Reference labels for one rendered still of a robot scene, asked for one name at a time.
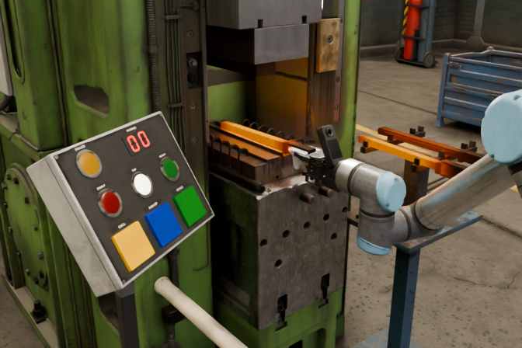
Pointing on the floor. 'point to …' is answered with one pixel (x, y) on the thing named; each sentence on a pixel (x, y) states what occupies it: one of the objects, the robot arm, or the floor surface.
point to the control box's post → (127, 316)
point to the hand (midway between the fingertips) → (294, 146)
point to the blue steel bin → (476, 83)
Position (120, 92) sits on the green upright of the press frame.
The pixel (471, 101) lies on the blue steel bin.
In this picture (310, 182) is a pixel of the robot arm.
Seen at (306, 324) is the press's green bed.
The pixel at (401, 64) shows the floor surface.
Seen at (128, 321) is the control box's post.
